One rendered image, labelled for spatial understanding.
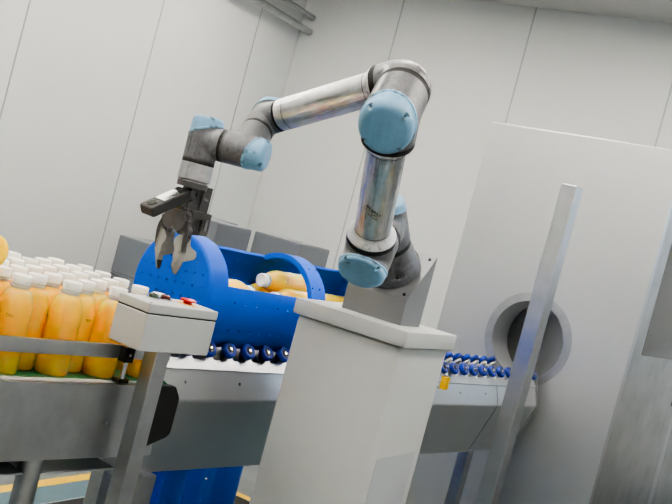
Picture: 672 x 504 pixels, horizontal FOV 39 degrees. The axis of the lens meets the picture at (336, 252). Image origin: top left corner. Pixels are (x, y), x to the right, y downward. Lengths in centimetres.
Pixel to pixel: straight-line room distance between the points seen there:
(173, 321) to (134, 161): 522
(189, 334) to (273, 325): 55
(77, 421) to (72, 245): 488
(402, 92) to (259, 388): 101
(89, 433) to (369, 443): 66
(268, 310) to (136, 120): 472
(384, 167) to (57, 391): 81
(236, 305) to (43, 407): 63
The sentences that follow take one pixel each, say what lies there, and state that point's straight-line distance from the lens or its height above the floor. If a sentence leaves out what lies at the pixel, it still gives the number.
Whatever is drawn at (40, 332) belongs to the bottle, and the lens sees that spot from 203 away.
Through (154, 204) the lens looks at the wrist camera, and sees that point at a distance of 213.
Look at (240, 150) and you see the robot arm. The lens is 213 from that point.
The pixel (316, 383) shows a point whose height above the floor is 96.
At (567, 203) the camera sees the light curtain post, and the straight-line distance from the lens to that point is 340.
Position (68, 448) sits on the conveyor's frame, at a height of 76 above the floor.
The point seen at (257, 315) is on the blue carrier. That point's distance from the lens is 248.
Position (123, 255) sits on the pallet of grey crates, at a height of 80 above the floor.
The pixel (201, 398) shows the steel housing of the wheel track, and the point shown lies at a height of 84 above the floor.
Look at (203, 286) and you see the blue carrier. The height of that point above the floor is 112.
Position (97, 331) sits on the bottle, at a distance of 210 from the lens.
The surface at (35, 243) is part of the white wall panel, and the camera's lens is 667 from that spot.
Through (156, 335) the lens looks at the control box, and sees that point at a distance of 197.
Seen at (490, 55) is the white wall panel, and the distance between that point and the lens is 774.
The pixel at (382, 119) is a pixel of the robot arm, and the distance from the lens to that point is 190.
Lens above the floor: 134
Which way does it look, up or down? 1 degrees down
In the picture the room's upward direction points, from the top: 15 degrees clockwise
